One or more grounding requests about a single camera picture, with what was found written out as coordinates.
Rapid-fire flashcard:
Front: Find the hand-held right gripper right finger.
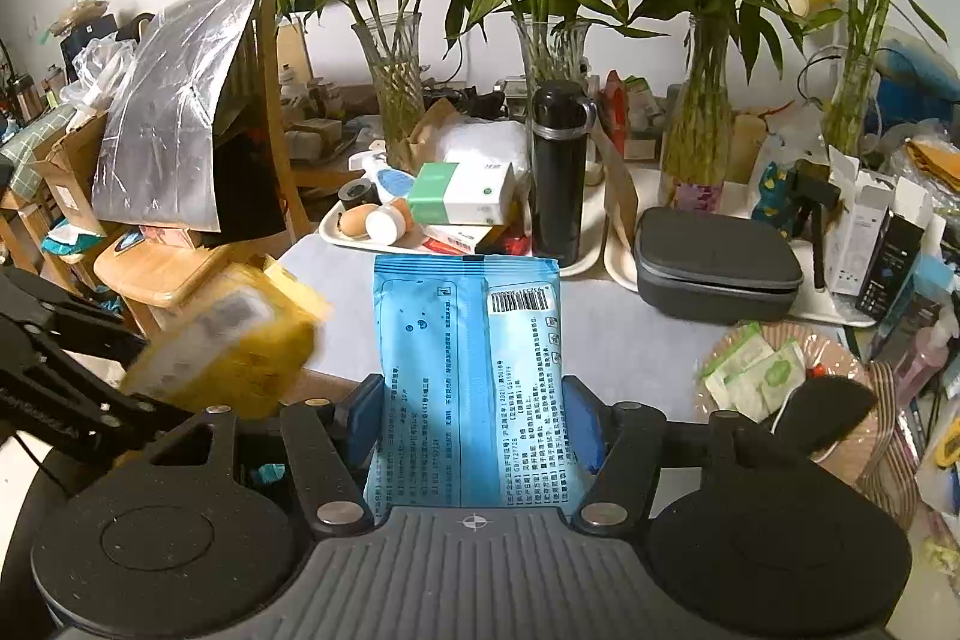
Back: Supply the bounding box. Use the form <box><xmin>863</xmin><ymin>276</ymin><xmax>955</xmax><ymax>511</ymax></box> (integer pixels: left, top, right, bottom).
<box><xmin>561</xmin><ymin>376</ymin><xmax>815</xmax><ymax>532</ymax></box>

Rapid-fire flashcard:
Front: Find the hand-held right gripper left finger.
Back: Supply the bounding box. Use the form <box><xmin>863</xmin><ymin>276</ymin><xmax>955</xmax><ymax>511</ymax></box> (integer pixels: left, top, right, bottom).
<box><xmin>146</xmin><ymin>374</ymin><xmax>385</xmax><ymax>530</ymax></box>

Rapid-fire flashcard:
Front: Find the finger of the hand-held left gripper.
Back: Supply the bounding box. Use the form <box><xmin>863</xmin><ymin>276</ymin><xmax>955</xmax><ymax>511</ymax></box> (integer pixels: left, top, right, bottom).
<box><xmin>0</xmin><ymin>269</ymin><xmax>151</xmax><ymax>367</ymax></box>
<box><xmin>0</xmin><ymin>374</ymin><xmax>192</xmax><ymax>461</ymax></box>

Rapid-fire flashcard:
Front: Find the blue wet wipe packet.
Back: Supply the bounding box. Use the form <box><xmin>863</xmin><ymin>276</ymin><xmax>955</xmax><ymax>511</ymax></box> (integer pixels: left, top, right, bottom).
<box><xmin>363</xmin><ymin>253</ymin><xmax>563</xmax><ymax>518</ymax></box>

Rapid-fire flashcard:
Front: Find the yellow tissue packet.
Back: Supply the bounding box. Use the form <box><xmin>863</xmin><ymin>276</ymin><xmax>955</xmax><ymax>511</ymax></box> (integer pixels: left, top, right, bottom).
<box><xmin>120</xmin><ymin>260</ymin><xmax>332</xmax><ymax>421</ymax></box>

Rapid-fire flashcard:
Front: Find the small green white packet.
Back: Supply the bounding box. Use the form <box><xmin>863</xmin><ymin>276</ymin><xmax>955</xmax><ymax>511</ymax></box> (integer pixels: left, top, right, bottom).
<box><xmin>700</xmin><ymin>324</ymin><xmax>775</xmax><ymax>410</ymax></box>
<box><xmin>731</xmin><ymin>340</ymin><xmax>805</xmax><ymax>425</ymax></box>

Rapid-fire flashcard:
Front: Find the wooden chair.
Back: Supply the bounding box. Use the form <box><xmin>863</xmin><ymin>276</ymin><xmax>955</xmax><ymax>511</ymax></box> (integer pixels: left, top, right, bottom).
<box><xmin>93</xmin><ymin>0</ymin><xmax>317</xmax><ymax>342</ymax></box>

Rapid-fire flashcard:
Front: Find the cardboard box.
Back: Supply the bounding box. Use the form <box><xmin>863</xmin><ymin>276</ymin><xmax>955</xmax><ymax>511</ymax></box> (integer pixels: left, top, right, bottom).
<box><xmin>28</xmin><ymin>113</ymin><xmax>111</xmax><ymax>238</ymax></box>

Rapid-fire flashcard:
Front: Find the white plastic tray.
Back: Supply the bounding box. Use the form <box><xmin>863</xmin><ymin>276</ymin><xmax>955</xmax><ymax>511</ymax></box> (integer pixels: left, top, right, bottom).
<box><xmin>603</xmin><ymin>163</ymin><xmax>880</xmax><ymax>329</ymax></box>
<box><xmin>318</xmin><ymin>188</ymin><xmax>605</xmax><ymax>278</ymax></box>

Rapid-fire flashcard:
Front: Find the white capped jar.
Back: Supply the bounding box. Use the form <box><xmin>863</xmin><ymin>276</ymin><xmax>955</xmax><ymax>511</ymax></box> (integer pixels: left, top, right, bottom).
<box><xmin>364</xmin><ymin>198</ymin><xmax>414</xmax><ymax>244</ymax></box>

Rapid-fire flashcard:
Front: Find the brown wooden egg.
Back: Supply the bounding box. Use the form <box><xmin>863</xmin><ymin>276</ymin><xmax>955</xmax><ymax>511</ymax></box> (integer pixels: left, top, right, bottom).
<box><xmin>334</xmin><ymin>203</ymin><xmax>374</xmax><ymax>241</ymax></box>

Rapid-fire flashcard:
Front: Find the red white flat box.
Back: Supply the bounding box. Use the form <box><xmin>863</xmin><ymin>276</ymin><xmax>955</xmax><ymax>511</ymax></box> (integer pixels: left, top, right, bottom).
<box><xmin>419</xmin><ymin>223</ymin><xmax>497</xmax><ymax>256</ymax></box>

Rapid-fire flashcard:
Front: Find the grey zip case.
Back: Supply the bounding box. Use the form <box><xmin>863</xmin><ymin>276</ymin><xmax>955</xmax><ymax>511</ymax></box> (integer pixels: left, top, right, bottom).
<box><xmin>633</xmin><ymin>206</ymin><xmax>804</xmax><ymax>321</ymax></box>

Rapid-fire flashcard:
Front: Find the black cylinder container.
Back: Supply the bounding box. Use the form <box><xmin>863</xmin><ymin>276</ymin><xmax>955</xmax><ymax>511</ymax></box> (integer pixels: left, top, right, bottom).
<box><xmin>337</xmin><ymin>178</ymin><xmax>377</xmax><ymax>214</ymax></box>

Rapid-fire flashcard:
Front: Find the silver foil sheet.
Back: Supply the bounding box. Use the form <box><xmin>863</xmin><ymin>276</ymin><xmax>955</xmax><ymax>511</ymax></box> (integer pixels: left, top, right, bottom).
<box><xmin>91</xmin><ymin>0</ymin><xmax>260</xmax><ymax>234</ymax></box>

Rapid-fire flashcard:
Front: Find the white spray bottle blue label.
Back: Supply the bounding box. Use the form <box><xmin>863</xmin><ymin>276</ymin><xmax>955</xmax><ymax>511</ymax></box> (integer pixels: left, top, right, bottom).
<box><xmin>348</xmin><ymin>148</ymin><xmax>418</xmax><ymax>204</ymax></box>

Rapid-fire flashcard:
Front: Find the brown paper bag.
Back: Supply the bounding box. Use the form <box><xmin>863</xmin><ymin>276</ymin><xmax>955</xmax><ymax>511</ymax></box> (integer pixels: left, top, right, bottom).
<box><xmin>591</xmin><ymin>128</ymin><xmax>640</xmax><ymax>253</ymax></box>
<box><xmin>407</xmin><ymin>97</ymin><xmax>467</xmax><ymax>174</ymax></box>

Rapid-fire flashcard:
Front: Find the wooden side table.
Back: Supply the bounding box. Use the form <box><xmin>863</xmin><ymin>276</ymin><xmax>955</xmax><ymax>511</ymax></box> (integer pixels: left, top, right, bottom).
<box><xmin>281</xmin><ymin>77</ymin><xmax>391</xmax><ymax>195</ymax></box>

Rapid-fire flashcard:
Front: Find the green white tissue box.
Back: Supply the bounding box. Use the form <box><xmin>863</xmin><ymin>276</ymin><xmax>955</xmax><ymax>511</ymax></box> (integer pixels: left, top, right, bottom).
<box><xmin>406</xmin><ymin>161</ymin><xmax>519</xmax><ymax>229</ymax></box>

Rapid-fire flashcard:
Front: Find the black thermos bottle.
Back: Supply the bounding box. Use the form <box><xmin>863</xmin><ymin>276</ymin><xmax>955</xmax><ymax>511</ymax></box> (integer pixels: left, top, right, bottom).
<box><xmin>528</xmin><ymin>79</ymin><xmax>599</xmax><ymax>267</ymax></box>

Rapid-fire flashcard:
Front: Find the clear plastic bag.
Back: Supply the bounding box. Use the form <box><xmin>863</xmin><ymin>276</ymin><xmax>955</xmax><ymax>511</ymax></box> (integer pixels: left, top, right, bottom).
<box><xmin>58</xmin><ymin>35</ymin><xmax>137</xmax><ymax>110</ymax></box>

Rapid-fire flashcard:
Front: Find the white plastic bag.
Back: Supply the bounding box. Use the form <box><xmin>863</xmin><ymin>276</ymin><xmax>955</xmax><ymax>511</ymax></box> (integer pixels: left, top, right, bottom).
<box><xmin>433</xmin><ymin>118</ymin><xmax>534</xmax><ymax>178</ymax></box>

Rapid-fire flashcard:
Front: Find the blue yellow patterned bag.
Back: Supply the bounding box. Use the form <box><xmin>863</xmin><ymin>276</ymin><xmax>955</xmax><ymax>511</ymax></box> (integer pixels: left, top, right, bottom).
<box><xmin>752</xmin><ymin>158</ymin><xmax>801</xmax><ymax>238</ymax></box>

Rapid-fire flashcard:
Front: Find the black stand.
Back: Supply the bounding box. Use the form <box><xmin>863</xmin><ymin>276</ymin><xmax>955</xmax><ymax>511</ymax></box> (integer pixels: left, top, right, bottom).
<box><xmin>793</xmin><ymin>158</ymin><xmax>842</xmax><ymax>294</ymax></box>

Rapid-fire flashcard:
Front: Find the white carton box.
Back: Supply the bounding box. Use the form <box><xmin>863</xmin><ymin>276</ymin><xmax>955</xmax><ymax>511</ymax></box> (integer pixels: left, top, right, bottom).
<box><xmin>823</xmin><ymin>147</ymin><xmax>899</xmax><ymax>298</ymax></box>

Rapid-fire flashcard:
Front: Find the black carton box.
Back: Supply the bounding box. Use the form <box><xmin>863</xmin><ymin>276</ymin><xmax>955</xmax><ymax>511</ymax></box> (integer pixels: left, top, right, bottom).
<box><xmin>854</xmin><ymin>211</ymin><xmax>929</xmax><ymax>320</ymax></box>

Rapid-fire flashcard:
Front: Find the pink bottle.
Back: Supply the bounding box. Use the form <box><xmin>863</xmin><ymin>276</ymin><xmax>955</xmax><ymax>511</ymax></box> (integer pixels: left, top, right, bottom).
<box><xmin>891</xmin><ymin>308</ymin><xmax>955</xmax><ymax>402</ymax></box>

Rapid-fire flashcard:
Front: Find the blue carton box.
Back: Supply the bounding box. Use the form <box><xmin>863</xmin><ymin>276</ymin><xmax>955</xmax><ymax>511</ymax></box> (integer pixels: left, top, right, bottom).
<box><xmin>910</xmin><ymin>252</ymin><xmax>951</xmax><ymax>313</ymax></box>

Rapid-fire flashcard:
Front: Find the orange yellow cloth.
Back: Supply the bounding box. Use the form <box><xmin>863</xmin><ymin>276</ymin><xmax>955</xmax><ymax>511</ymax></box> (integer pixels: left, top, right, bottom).
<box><xmin>902</xmin><ymin>136</ymin><xmax>960</xmax><ymax>193</ymax></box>

